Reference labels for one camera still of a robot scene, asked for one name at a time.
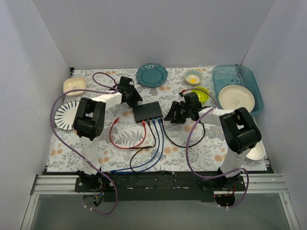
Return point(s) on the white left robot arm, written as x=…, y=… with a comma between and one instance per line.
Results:
x=90, y=117

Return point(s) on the white bowl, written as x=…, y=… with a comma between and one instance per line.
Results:
x=257, y=153

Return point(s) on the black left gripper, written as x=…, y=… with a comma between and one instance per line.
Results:
x=134, y=96

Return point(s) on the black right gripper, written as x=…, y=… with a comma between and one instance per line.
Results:
x=177, y=112

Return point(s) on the aluminium frame rail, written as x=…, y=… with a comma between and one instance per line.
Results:
x=255, y=183

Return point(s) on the teal scalloped plate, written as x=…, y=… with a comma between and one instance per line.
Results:
x=151, y=75

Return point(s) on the blue striped white plate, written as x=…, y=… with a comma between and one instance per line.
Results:
x=65, y=115

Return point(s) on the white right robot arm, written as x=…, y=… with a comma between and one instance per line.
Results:
x=240, y=131

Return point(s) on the cream round plate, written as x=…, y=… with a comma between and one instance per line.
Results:
x=232, y=97

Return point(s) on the teal plastic tray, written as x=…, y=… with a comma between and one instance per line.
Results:
x=225, y=75

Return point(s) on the black network switch box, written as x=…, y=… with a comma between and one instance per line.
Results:
x=147, y=111

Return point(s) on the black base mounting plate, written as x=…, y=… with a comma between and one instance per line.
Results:
x=154, y=186

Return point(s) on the cream square bowl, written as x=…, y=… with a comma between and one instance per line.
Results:
x=74, y=84

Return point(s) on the patterned small bowl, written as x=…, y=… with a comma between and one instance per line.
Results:
x=193, y=76

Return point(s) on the lime green bowl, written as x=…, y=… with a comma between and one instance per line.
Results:
x=202, y=93

